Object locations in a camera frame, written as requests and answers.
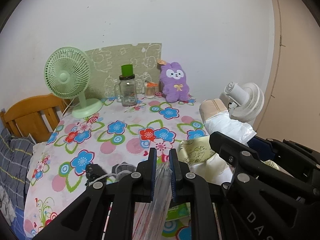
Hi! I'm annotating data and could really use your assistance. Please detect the green patterned wall sheet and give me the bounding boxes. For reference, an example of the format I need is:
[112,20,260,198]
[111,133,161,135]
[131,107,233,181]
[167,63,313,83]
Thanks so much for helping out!
[85,43,162,99]

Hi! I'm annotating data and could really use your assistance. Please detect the purple plush bunny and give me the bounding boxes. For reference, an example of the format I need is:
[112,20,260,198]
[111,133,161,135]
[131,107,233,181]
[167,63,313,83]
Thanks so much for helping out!
[159,61,189,103]

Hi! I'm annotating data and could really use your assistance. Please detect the beige door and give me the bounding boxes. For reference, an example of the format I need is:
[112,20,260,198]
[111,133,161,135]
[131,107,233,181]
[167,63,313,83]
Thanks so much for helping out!
[254,0,319,151]

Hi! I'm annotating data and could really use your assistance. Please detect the green desk fan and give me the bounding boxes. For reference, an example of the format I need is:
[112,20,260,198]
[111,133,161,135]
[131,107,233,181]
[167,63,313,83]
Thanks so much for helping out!
[44,47,103,119]

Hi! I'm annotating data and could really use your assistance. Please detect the yellow fabric storage basket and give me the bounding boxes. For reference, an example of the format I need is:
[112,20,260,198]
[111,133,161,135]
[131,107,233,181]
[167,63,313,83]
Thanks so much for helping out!
[177,136,284,185]

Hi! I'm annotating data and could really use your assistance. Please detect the green tissue pack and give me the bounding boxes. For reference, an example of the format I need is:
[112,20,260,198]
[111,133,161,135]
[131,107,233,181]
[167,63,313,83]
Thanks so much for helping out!
[166,203,190,222]

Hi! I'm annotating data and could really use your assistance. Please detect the grey plaid bedding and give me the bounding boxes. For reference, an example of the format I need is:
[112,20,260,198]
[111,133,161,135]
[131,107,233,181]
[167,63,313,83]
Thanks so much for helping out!
[0,128,34,210]

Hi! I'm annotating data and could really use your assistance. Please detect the green cup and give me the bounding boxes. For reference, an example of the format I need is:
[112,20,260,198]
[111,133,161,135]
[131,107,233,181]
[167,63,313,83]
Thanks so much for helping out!
[121,64,133,77]

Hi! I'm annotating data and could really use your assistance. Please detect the beige bandage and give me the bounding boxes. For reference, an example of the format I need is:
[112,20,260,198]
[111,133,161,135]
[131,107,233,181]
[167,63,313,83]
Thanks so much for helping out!
[199,99,227,122]

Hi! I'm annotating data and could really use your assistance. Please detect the white yellow soft item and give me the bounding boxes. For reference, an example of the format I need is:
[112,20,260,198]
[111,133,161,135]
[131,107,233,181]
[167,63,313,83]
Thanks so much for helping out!
[203,111,257,145]

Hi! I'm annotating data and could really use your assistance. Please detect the glass mason jar mug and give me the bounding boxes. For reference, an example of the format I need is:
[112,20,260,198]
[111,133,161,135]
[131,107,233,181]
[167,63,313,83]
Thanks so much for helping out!
[114,74,138,107]

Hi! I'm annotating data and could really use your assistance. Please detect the floral tablecloth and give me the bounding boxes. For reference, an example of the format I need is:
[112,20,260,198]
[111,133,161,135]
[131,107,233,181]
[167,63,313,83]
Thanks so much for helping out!
[23,93,206,238]

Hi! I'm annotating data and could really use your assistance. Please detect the white standing fan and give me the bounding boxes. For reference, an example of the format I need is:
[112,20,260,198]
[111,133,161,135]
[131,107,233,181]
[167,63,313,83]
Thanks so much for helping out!
[219,82,265,122]

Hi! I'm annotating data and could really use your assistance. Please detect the cotton swab jar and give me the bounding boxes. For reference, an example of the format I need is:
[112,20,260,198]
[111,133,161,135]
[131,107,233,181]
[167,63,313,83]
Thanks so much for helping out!
[144,81,158,99]

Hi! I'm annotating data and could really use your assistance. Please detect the clear plastic package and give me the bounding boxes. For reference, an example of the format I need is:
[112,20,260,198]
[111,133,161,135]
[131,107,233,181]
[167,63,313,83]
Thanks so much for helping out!
[132,162,172,239]

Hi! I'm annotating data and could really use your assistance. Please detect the wooden bed headboard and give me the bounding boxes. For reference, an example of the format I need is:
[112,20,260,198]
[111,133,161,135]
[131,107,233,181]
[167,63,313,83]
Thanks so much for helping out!
[1,94,71,142]

